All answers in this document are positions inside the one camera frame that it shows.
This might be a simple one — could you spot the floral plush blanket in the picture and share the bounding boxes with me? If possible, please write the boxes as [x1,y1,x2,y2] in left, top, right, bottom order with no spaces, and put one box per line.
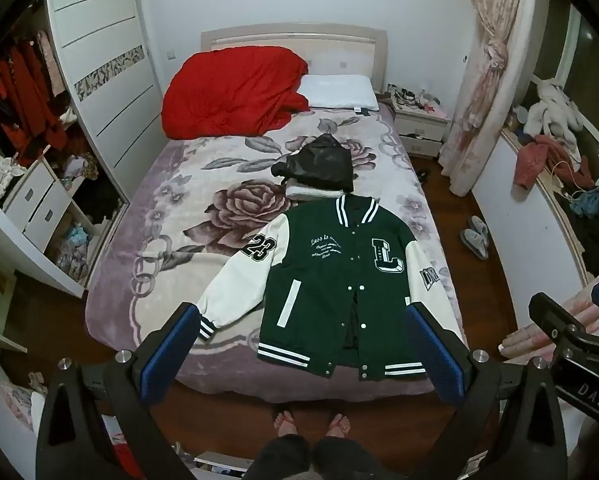
[85,108,467,403]

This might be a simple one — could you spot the white pillow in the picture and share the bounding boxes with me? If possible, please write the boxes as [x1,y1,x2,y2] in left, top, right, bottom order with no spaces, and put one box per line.
[298,74,380,112]

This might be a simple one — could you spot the white drawer unit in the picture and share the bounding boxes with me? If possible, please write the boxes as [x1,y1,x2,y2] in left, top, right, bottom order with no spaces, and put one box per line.
[2,159,72,248]

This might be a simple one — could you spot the pink red garment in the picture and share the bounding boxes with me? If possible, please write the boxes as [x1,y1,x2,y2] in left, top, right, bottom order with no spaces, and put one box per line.
[513,135,580,190]

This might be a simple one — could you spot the person's right leg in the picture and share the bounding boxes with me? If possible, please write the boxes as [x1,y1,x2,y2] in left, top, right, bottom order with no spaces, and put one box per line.
[313,435,383,480]

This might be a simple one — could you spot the person's leg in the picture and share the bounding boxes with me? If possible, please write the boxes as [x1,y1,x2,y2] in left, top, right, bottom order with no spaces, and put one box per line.
[246,435,307,480]
[313,435,383,480]

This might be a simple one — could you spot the blue cloth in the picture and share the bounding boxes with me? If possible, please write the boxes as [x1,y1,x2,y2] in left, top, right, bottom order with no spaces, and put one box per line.
[568,186,599,221]

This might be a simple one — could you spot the grey slipper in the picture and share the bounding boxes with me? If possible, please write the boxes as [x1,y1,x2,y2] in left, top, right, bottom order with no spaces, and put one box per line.
[468,215,491,241]
[460,228,489,261]

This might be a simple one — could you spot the pink folded bedding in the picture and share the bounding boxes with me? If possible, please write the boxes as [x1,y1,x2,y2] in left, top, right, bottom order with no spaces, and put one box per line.
[498,287,599,367]

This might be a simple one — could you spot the white fleece garment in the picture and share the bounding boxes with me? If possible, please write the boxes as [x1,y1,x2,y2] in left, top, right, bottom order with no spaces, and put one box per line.
[285,183,346,204]

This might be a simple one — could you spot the person's foot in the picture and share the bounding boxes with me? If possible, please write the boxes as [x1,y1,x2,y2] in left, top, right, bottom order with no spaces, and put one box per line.
[328,413,353,440]
[273,410,297,441]

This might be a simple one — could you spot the pink floral curtain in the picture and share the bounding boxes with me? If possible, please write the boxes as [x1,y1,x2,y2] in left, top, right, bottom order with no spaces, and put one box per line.
[438,0,539,198]

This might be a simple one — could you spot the pile of mixed clothes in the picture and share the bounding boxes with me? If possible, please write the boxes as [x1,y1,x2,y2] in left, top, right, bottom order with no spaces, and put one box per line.
[54,225,97,283]

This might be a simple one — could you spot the clutter of small toiletries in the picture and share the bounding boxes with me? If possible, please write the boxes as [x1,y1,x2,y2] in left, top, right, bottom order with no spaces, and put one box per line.
[385,83,441,112]

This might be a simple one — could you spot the person's left leg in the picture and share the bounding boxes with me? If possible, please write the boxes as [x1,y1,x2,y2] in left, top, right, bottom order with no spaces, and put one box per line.
[246,435,307,480]

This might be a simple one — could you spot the person's right foot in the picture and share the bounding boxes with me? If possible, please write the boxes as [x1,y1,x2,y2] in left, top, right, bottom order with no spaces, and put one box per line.
[328,413,353,440]

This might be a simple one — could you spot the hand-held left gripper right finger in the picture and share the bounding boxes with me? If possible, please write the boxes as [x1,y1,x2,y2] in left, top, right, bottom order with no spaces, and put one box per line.
[404,302,569,480]

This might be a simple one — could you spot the white nightstand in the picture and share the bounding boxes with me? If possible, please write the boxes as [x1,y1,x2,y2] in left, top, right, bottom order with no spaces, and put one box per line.
[392,102,451,159]

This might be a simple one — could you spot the person's left foot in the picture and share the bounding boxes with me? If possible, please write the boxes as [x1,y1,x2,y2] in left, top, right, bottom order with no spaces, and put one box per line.
[273,410,297,441]

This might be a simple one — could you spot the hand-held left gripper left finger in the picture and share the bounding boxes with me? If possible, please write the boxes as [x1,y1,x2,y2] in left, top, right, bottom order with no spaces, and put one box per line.
[36,302,201,480]

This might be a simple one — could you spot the green and white varsity jacket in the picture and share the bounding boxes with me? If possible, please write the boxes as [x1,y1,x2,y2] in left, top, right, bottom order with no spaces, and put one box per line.
[195,195,467,382]

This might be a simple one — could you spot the white plush garment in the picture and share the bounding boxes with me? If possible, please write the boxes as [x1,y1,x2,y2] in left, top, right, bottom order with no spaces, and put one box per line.
[522,80,586,141]

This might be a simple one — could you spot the pink floral cloth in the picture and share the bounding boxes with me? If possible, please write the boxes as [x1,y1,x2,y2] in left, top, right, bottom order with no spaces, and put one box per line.
[0,371,47,433]

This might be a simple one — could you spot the hanging red clothes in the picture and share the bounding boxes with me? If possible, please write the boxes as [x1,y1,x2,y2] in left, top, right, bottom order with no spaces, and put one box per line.
[0,30,70,161]

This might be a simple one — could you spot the red quilt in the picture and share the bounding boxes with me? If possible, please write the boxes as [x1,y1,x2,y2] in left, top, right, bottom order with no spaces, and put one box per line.
[162,46,310,139]

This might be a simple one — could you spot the beige wooden bed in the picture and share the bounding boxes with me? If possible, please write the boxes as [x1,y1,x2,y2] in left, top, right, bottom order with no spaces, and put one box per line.
[200,22,389,97]

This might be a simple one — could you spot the black jacket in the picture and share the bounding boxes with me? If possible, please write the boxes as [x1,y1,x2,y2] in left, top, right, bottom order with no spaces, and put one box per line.
[270,134,359,194]

